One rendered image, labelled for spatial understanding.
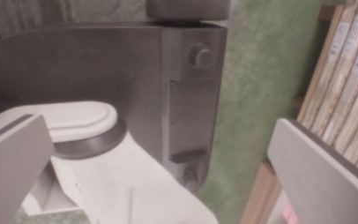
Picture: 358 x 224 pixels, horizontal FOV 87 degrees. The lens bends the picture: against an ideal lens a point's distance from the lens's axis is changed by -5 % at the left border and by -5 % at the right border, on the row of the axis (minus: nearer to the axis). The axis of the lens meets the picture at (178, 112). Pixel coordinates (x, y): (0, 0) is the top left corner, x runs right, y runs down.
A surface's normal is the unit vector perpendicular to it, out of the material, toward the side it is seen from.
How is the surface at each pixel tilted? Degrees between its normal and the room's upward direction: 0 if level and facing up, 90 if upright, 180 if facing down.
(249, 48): 0
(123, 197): 90
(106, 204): 90
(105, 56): 0
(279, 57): 0
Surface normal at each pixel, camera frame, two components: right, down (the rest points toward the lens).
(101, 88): 0.22, 0.48
